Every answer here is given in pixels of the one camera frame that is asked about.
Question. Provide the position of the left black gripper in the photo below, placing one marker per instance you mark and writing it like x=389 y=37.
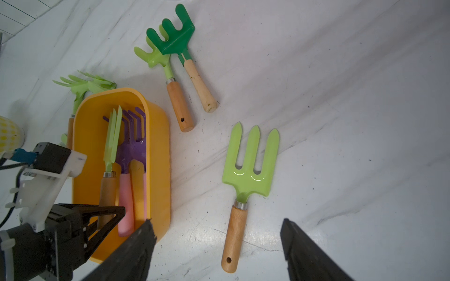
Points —
x=73 y=234

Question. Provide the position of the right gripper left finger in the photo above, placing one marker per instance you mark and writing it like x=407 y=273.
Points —
x=131 y=260

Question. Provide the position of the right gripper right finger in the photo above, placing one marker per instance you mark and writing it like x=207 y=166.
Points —
x=306 y=260

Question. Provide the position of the light green fork wooden handle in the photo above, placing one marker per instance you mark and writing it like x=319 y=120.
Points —
x=109 y=180

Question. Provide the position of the purple rake pink handle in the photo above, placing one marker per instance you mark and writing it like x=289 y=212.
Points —
x=138 y=145
x=124 y=189

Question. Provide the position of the yellow plastic storage box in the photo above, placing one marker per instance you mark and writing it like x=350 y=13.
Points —
x=89 y=135

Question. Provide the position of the light green leaf rake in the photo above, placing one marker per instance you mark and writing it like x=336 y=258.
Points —
x=79 y=87

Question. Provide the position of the dark green claw rake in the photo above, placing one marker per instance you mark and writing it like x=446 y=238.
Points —
x=178 y=44

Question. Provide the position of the patterned small bowl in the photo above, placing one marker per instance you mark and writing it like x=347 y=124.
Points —
x=12 y=135

